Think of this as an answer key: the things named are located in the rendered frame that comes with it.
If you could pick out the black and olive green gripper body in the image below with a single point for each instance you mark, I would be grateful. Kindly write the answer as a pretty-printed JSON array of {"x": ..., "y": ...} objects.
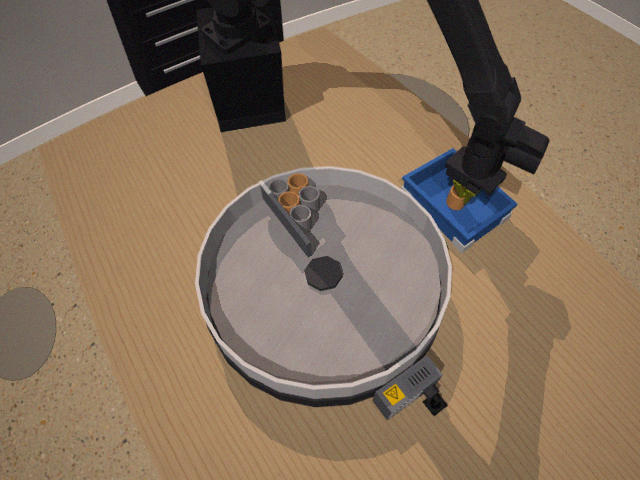
[{"x": 473, "y": 172}]

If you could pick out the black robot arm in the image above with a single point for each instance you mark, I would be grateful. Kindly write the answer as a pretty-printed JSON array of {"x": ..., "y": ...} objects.
[{"x": 486, "y": 79}]

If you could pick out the bronze bushing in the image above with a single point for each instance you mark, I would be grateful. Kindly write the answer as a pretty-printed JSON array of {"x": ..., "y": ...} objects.
[
  {"x": 289, "y": 199},
  {"x": 297, "y": 180},
  {"x": 453, "y": 201}
]

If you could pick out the blue crate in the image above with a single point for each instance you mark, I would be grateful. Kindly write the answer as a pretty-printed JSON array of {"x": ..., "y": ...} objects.
[{"x": 429, "y": 184}]

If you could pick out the grey metal bushing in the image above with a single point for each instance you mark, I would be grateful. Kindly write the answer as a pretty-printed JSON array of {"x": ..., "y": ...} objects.
[
  {"x": 310, "y": 193},
  {"x": 278, "y": 185},
  {"x": 302, "y": 212}
]

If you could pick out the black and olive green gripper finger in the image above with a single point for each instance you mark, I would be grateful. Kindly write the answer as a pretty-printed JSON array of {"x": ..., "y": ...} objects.
[
  {"x": 460, "y": 189},
  {"x": 468, "y": 196}
]

